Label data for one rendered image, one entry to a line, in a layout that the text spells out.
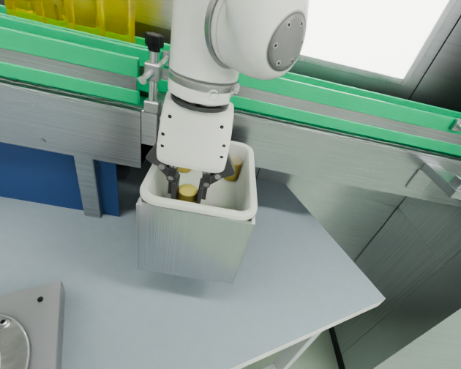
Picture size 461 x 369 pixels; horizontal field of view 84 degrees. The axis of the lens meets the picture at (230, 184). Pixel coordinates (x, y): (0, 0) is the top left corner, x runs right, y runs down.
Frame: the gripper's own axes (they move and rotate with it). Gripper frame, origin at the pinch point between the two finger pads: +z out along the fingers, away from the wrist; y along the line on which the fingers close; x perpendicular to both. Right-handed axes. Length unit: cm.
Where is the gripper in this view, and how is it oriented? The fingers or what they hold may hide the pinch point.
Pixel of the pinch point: (187, 189)
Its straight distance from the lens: 42.8
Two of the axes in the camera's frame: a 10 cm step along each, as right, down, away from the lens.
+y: -9.8, -1.8, -1.1
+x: -0.2, 6.0, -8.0
